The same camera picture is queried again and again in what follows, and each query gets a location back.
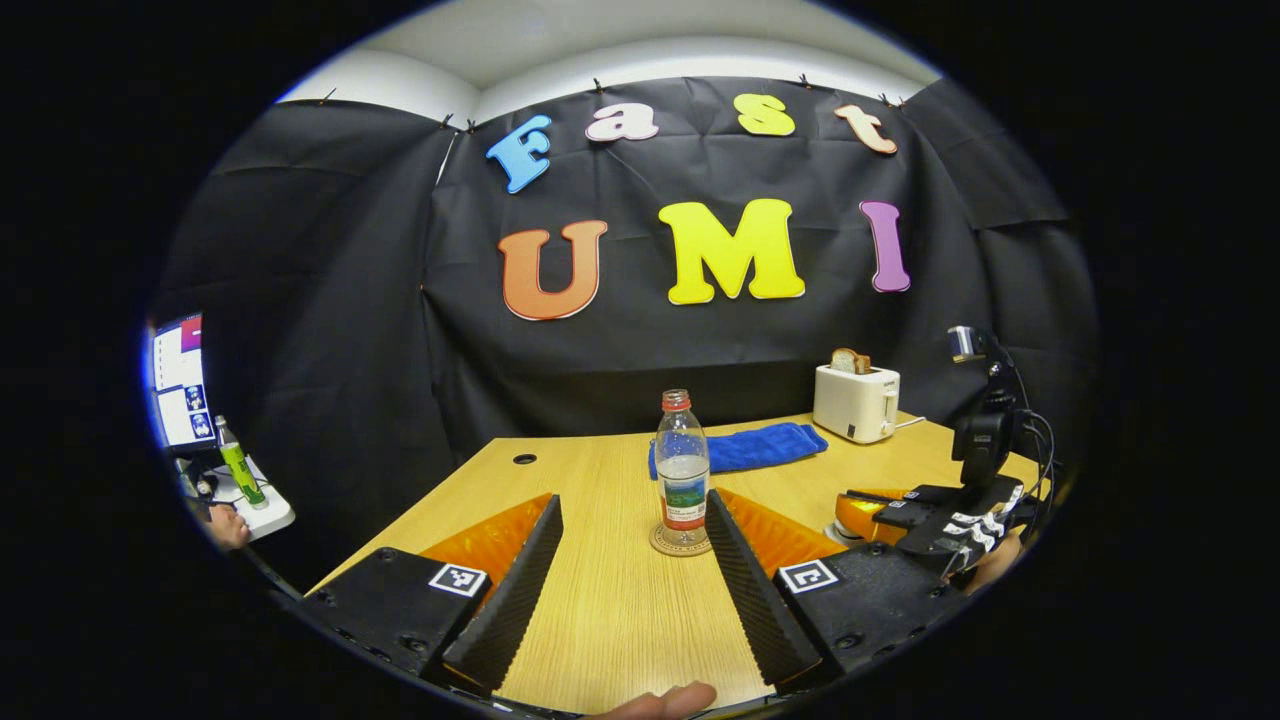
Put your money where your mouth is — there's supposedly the computer monitor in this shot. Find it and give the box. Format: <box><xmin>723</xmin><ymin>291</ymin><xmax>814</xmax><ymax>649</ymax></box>
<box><xmin>150</xmin><ymin>312</ymin><xmax>217</xmax><ymax>451</ymax></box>

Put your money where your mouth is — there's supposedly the white toaster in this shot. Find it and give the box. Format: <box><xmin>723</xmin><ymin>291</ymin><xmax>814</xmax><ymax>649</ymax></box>
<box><xmin>813</xmin><ymin>362</ymin><xmax>901</xmax><ymax>445</ymax></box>

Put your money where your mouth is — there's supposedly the green label bottle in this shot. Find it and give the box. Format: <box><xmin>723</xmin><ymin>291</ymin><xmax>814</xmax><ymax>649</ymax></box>
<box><xmin>214</xmin><ymin>416</ymin><xmax>268</xmax><ymax>509</ymax></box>

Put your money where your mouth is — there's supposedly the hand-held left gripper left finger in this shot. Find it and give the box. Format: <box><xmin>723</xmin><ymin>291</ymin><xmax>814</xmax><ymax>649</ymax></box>
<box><xmin>300</xmin><ymin>492</ymin><xmax>564</xmax><ymax>698</ymax></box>

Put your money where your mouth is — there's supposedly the small white side table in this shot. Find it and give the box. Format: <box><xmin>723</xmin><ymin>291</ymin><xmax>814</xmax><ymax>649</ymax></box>
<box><xmin>185</xmin><ymin>455</ymin><xmax>296</xmax><ymax>543</ymax></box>

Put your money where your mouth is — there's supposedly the blue folded towel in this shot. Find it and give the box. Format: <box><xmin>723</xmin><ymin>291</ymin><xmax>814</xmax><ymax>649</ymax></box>
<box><xmin>648</xmin><ymin>422</ymin><xmax>829</xmax><ymax>481</ymax></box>

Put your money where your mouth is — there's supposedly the round brown coaster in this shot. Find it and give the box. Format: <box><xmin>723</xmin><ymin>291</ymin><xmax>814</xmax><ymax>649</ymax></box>
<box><xmin>649</xmin><ymin>522</ymin><xmax>713</xmax><ymax>557</ymax></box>

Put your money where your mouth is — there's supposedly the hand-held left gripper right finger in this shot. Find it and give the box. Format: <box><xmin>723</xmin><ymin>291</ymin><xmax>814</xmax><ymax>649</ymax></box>
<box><xmin>705</xmin><ymin>487</ymin><xmax>976</xmax><ymax>696</ymax></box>

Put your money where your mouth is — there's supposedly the clear plastic water bottle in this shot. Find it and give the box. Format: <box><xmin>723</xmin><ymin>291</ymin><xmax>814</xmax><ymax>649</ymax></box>
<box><xmin>654</xmin><ymin>389</ymin><xmax>712</xmax><ymax>549</ymax></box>

